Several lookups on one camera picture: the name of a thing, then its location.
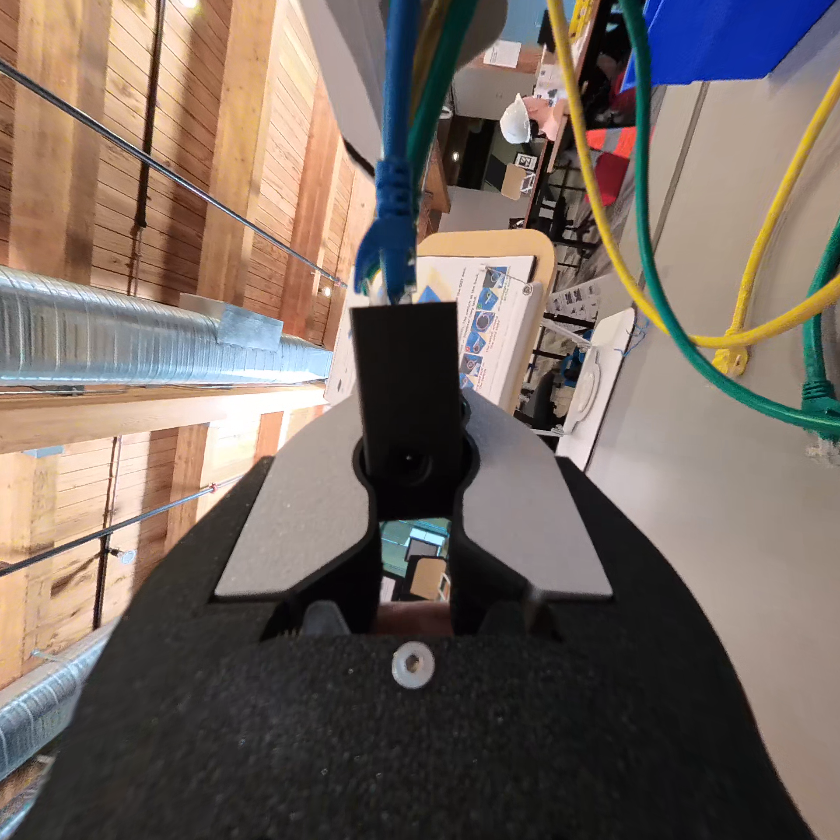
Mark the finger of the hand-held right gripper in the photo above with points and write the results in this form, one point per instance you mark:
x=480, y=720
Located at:
x=492, y=26
x=348, y=65

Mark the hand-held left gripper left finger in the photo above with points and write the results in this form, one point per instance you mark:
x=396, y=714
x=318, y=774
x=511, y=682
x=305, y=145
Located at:
x=302, y=518

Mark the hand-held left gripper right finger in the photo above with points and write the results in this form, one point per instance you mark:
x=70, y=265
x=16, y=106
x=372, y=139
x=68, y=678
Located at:
x=531, y=518

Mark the black network switch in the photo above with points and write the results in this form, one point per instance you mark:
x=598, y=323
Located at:
x=407, y=380

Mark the black-framed wooden chair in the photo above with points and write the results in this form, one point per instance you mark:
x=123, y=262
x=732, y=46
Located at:
x=518, y=178

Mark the white stand base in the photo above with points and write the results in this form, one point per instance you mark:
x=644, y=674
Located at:
x=604, y=367

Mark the printed instruction sheet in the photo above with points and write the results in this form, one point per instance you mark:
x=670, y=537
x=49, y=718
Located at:
x=492, y=315

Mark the blue plastic bin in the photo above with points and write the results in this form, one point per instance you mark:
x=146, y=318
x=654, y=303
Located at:
x=722, y=39

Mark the silver ventilation duct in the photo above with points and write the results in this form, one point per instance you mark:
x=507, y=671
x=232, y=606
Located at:
x=39, y=709
x=131, y=328

